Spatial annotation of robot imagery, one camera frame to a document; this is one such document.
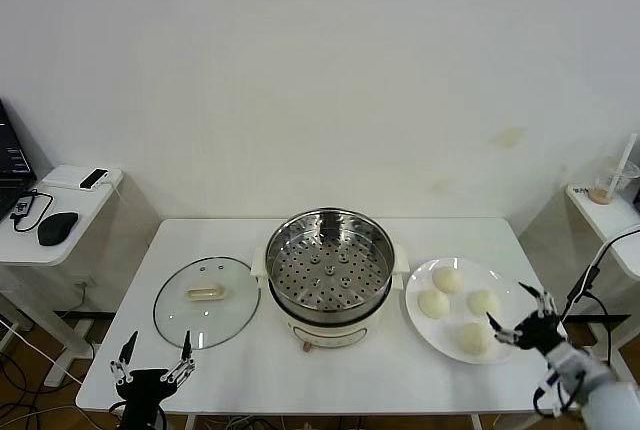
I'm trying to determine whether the round glass pot lid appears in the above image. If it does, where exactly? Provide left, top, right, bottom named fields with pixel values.
left=152, top=256, right=262, bottom=351

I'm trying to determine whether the black computer mouse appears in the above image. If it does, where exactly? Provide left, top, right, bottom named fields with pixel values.
left=37, top=211, right=80, bottom=247

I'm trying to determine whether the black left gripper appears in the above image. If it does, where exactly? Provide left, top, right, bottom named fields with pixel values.
left=110, top=330, right=197, bottom=430

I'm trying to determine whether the white floor cable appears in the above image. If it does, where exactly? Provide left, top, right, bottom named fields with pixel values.
left=0, top=317, right=89, bottom=386

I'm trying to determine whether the cream electric cooker pot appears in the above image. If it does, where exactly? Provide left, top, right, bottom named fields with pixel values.
left=251, top=244, right=411, bottom=354

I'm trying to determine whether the black cable with inline connector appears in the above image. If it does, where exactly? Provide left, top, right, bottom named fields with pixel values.
left=558, top=223, right=640, bottom=366

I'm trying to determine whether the clear plastic drink cup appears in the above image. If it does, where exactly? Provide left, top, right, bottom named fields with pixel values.
left=588, top=157, right=640, bottom=206

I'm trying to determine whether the black adapter with cable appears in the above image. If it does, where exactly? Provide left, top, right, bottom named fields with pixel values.
left=10, top=189, right=55, bottom=234

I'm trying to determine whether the small black white device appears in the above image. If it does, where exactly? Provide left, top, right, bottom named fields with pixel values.
left=79, top=168, right=110, bottom=191

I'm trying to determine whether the flat white box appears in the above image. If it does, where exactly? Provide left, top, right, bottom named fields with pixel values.
left=42, top=164, right=124, bottom=192

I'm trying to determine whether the cable bundle under table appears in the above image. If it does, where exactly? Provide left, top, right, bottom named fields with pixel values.
left=199, top=414, right=311, bottom=430

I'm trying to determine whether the black laptop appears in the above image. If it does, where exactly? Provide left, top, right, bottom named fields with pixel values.
left=0, top=97, right=39, bottom=221

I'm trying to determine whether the white side desk with cup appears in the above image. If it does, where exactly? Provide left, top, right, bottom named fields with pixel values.
left=565, top=182, right=640, bottom=391

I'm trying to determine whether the round white plate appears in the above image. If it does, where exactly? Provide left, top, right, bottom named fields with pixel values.
left=404, top=256, right=529, bottom=365

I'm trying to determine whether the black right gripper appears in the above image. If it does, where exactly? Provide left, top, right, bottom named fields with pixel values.
left=486, top=281, right=566, bottom=351

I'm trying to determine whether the white steamed baozi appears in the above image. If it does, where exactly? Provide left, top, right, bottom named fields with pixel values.
left=466, top=289, right=501, bottom=318
left=431, top=266, right=465, bottom=296
left=417, top=289, right=451, bottom=321
left=457, top=322, right=494, bottom=356

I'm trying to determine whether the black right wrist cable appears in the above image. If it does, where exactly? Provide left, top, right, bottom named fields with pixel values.
left=531, top=369, right=586, bottom=420

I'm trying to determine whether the stainless steel steamer basket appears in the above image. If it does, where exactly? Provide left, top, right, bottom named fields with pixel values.
left=264, top=207, right=395, bottom=319

